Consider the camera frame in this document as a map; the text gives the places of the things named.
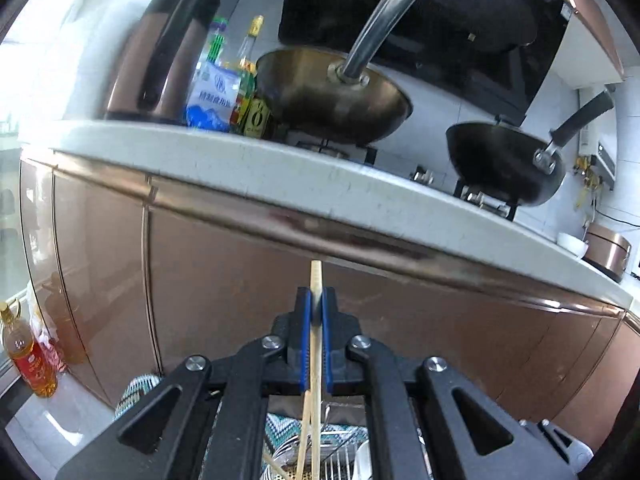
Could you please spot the black gas stove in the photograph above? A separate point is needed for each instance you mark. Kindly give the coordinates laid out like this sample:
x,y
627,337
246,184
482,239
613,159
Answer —
x,y
425,175

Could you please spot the sliding glass door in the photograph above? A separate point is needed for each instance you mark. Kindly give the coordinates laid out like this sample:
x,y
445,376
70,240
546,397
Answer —
x,y
10,210

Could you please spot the black wok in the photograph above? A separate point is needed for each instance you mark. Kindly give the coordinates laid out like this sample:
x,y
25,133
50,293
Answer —
x,y
500,160

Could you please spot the red plastic bag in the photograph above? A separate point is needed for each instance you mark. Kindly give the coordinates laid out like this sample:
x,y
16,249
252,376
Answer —
x,y
50,345

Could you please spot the yellow cap oil bottle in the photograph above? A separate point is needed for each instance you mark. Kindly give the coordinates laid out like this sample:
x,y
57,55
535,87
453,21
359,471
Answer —
x,y
249,60

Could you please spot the copper wall cabinets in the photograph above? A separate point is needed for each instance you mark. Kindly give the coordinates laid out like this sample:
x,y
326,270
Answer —
x,y
590,10

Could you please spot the white blue salt bag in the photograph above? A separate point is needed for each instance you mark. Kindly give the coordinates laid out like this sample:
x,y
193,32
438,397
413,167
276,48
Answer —
x,y
212,97

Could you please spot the copper base cabinets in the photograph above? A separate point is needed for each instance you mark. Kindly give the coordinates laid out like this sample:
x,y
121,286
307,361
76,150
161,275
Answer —
x,y
225,270

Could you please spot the brass pipe valves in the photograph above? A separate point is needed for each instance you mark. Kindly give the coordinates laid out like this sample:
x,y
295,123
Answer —
x,y
585,180

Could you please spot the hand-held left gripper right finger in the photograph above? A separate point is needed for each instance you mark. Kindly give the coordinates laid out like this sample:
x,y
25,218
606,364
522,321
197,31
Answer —
x,y
327,350

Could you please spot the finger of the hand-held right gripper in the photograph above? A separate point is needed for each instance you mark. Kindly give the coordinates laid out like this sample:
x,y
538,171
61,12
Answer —
x,y
565,447

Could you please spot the white ceramic spoon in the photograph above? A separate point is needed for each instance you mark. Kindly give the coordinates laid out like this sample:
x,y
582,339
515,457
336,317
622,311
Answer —
x,y
362,462

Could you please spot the black range hood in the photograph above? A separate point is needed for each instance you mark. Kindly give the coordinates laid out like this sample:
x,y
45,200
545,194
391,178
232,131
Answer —
x,y
450,20

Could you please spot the green cap bottle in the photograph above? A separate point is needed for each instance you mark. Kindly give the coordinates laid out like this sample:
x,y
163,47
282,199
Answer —
x,y
216,42

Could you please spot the wooden chopstick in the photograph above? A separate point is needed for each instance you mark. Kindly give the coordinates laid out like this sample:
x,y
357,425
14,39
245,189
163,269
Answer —
x,y
301,460
316,275
272,461

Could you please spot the brass wok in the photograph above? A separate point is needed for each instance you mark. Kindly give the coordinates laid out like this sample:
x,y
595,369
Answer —
x,y
325,105

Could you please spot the white bowl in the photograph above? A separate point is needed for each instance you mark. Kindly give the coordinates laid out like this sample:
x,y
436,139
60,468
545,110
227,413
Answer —
x,y
572,245

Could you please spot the yellow label dark bottle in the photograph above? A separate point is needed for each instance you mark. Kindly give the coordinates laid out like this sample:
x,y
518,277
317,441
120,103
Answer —
x,y
257,117

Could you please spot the copper rice cooker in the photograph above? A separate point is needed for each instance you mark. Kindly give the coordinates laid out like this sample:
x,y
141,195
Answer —
x,y
607,252

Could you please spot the brown thermos kettle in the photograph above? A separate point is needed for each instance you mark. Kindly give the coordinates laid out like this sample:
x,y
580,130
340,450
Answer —
x,y
150,60

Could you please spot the white water heater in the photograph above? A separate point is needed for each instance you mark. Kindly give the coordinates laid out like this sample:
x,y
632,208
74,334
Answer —
x,y
600,157

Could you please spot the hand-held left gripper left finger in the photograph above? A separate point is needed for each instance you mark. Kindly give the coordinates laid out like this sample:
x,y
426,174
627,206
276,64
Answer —
x,y
303,350

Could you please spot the zigzag woven mat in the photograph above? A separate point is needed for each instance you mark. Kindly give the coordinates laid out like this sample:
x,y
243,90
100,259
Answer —
x,y
135,395

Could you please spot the large cooking oil bottle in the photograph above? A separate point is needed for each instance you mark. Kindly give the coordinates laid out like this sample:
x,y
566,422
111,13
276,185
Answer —
x,y
32,360

